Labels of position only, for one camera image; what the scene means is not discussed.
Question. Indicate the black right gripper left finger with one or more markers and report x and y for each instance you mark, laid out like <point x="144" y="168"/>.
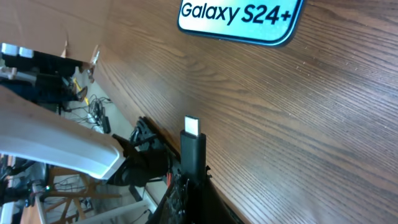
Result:
<point x="173" y="207"/>

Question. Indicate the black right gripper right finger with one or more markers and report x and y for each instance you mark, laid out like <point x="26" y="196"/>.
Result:
<point x="207" y="207"/>

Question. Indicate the Galaxy S24+ smartphone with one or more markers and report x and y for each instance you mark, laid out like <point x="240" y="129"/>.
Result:
<point x="269" y="23"/>

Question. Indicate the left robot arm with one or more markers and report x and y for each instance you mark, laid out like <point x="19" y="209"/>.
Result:
<point x="31" y="132"/>

